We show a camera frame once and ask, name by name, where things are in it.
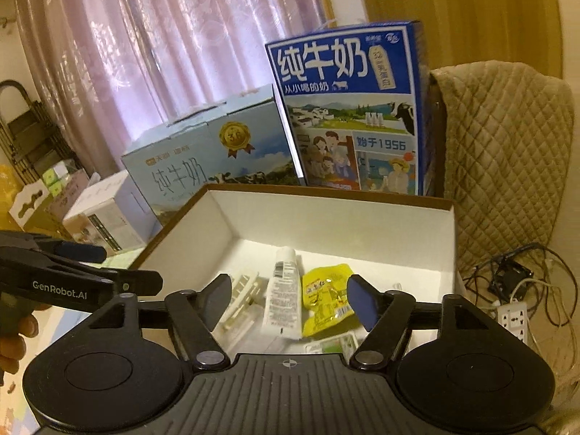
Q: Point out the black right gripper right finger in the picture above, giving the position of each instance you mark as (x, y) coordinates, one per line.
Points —
(385, 316)

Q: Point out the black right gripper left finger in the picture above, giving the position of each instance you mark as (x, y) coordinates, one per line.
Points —
(193, 316)

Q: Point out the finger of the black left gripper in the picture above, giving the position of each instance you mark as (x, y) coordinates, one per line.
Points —
(73, 251)
(113, 281)

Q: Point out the yellow sachet packet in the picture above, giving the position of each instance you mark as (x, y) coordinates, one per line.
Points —
(325, 297)

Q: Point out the white blue-label tube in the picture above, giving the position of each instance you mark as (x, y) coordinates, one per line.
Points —
(283, 298)

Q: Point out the person left hand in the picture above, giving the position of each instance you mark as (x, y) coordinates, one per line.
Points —
(17, 323)

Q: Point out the green white small box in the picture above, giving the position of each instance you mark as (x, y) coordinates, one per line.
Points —
(345, 343)

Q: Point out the beige white product carton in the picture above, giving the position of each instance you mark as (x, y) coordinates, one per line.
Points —
(113, 214)

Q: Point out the clear plastic blister tray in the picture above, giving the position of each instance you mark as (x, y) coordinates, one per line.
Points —
(245, 306)

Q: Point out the brown open cardboard box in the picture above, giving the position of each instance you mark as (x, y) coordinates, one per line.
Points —
(30, 210)

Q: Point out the brown cardboard storage box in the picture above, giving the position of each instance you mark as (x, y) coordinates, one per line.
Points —
(394, 241)

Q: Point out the black metal rack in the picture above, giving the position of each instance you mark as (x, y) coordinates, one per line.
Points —
(32, 142)

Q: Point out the white power strip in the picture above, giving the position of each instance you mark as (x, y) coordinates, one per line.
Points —
(513, 317)

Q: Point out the light blue milk carton box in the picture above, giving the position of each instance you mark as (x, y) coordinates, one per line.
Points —
(238, 140)

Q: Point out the pink window curtain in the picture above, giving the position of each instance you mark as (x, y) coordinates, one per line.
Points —
(108, 70)

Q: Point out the dark blue milk carton box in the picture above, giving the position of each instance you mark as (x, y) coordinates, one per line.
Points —
(355, 99)

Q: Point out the beige quilted chair cover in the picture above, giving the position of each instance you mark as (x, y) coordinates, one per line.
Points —
(508, 143)

